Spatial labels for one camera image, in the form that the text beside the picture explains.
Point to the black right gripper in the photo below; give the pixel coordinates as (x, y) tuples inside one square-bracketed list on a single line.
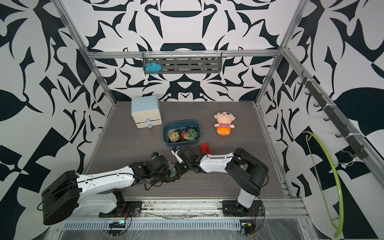
[(178, 171)]

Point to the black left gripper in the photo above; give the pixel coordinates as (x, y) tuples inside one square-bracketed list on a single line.
[(165, 176)]

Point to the green pattern tea bag pile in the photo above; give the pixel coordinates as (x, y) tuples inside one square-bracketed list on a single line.
[(173, 174)]

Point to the red long tea sachet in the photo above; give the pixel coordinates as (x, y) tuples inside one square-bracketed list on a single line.
[(205, 148)]

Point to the green label tea bag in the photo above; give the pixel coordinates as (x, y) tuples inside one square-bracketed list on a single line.
[(192, 134)]

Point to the yellow label tea bag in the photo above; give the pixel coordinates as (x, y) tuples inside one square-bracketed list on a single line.
[(173, 136)]

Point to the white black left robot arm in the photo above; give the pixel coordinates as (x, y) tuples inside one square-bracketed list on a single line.
[(71, 192)]

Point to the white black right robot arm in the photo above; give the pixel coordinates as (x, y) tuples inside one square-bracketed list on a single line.
[(246, 170)]

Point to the teal plastic storage box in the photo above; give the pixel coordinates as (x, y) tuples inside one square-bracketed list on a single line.
[(181, 126)]

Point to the plush doll orange pants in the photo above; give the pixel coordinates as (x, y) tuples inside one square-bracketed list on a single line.
[(224, 123)]

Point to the small blue cream drawer cabinet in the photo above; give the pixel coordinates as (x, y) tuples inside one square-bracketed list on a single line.
[(146, 112)]

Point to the blue crumpled item on shelf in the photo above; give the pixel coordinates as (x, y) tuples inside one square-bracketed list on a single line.
[(153, 68)]

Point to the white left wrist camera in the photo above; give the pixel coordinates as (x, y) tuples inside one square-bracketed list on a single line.
[(154, 155)]

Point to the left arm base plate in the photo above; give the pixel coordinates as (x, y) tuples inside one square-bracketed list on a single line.
[(130, 207)]

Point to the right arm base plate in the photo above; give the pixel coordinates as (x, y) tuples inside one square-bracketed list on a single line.
[(234, 209)]

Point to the grey perforated wall shelf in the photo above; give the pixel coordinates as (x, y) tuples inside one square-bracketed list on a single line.
[(185, 62)]

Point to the black wall hook rail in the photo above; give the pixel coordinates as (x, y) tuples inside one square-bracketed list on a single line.
[(336, 116)]

